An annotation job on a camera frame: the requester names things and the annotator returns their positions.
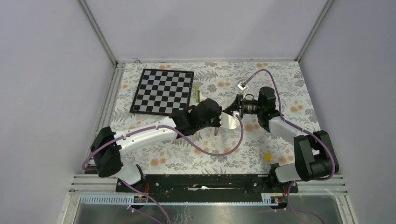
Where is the purple cable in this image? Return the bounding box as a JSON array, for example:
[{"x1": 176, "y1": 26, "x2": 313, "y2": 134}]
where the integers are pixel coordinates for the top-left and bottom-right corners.
[
  {"x1": 244, "y1": 69, "x2": 338, "y2": 223},
  {"x1": 81, "y1": 114, "x2": 245, "y2": 224}
]

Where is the white slotted cable duct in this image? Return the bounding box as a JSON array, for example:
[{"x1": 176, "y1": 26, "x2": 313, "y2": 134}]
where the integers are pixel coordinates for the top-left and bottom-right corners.
[{"x1": 80, "y1": 193, "x2": 279, "y2": 206}]

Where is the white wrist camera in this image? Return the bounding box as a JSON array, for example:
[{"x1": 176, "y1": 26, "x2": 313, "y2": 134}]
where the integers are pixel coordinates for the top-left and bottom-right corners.
[
  {"x1": 237, "y1": 82, "x2": 249, "y2": 98},
  {"x1": 220, "y1": 111, "x2": 241, "y2": 130}
]

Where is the black white chessboard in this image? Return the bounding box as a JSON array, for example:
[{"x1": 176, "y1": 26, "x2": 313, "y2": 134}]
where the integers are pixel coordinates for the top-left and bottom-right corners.
[{"x1": 129, "y1": 69, "x2": 194, "y2": 116}]

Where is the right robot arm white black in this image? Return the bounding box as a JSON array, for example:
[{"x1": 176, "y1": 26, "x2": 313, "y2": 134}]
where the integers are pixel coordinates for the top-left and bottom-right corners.
[{"x1": 222, "y1": 87, "x2": 339, "y2": 192}]

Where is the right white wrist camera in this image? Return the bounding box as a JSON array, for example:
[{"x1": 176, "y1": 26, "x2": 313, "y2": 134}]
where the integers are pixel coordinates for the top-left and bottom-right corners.
[{"x1": 237, "y1": 82, "x2": 249, "y2": 98}]

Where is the green white small block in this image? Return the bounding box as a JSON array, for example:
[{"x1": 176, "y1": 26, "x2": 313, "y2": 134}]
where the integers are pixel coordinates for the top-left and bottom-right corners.
[{"x1": 195, "y1": 86, "x2": 207, "y2": 103}]

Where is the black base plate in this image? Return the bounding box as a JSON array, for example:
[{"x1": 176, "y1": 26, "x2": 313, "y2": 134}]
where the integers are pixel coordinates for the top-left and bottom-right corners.
[{"x1": 132, "y1": 174, "x2": 298, "y2": 198}]

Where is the yellow small cube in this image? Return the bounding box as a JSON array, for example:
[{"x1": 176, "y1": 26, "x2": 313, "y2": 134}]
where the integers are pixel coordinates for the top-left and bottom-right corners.
[{"x1": 263, "y1": 154, "x2": 272, "y2": 161}]

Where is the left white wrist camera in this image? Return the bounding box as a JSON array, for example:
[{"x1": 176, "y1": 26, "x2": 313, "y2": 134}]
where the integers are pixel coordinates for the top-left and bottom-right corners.
[{"x1": 220, "y1": 111, "x2": 241, "y2": 130}]

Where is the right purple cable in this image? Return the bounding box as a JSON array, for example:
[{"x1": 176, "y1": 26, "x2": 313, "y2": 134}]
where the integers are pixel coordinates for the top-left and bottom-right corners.
[{"x1": 244, "y1": 69, "x2": 338, "y2": 223}]

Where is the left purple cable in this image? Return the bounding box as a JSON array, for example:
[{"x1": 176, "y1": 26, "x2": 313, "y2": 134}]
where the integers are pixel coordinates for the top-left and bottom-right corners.
[{"x1": 81, "y1": 114, "x2": 245, "y2": 224}]

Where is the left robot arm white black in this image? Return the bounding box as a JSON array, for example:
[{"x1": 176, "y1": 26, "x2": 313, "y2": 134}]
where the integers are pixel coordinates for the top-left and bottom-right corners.
[{"x1": 91, "y1": 99, "x2": 221, "y2": 192}]

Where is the metal keyring with keys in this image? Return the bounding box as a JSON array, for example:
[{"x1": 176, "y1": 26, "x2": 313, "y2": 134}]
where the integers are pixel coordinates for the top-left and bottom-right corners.
[{"x1": 213, "y1": 127, "x2": 219, "y2": 136}]

